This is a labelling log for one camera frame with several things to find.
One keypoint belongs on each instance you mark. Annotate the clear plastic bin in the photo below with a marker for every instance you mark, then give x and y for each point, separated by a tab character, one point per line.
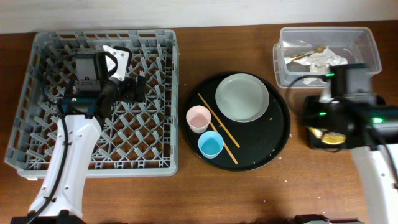
355	44

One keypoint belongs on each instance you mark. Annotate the blue cup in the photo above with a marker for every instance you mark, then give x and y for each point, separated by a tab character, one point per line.
210	144

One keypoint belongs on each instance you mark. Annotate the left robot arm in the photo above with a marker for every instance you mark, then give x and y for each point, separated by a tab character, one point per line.
88	100

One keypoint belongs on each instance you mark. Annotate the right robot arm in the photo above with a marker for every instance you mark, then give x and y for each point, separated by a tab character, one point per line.
377	167

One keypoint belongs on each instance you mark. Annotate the upper wooden chopstick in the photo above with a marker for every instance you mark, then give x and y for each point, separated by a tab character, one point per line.
219	121

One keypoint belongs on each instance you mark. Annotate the wooden chopstick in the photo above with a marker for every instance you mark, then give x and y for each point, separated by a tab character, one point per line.
219	121
225	146

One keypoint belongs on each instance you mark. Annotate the black rectangular tray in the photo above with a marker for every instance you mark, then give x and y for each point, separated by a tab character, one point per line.
375	124

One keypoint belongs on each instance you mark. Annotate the grey round plate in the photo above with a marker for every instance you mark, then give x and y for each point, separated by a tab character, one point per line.
242	97

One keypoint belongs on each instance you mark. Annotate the yellow bowl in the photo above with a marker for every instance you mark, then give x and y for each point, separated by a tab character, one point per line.
328	137

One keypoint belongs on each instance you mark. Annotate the gold foil wrapper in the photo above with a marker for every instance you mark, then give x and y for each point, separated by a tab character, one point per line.
290	59

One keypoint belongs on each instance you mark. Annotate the round black tray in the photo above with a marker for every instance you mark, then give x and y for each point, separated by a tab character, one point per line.
261	140

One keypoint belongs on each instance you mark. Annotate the white napkin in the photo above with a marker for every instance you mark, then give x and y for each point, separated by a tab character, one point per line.
320	62

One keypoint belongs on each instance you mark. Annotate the pink cup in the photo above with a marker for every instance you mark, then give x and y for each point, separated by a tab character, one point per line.
198	118

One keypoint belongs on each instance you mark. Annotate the grey dishwasher rack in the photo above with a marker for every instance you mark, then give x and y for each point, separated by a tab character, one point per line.
138	139

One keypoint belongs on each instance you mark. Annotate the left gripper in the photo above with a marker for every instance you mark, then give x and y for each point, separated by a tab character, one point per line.
129	94

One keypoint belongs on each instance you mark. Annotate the lower wooden chopstick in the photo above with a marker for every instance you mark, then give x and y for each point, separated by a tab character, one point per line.
225	146

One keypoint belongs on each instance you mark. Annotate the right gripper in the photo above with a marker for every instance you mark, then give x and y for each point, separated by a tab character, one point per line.
308	102

